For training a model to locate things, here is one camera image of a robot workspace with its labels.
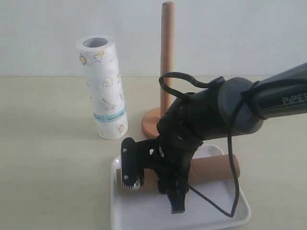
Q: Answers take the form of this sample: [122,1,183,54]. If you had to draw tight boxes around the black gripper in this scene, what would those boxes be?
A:
[136,102,203,214]

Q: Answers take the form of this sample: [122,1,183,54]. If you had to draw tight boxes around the brown cardboard tube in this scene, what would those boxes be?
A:
[116,155,233,195]

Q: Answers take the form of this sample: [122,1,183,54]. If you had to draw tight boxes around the printed white paper towel roll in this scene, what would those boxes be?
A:
[76,35,129,140]

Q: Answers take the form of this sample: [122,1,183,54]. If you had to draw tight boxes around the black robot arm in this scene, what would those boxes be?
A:
[153,64,307,217]

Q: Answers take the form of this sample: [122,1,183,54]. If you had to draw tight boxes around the wooden paper towel holder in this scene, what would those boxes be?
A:
[142,1,175,138]

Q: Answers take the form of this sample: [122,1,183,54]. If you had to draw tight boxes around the white rectangular plastic tray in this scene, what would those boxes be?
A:
[110,156,251,230]

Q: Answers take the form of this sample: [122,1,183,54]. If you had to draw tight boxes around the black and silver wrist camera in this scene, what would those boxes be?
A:
[121,138,142,190]

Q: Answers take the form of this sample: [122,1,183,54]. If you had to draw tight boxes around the black cable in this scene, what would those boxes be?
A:
[158,71,262,212]

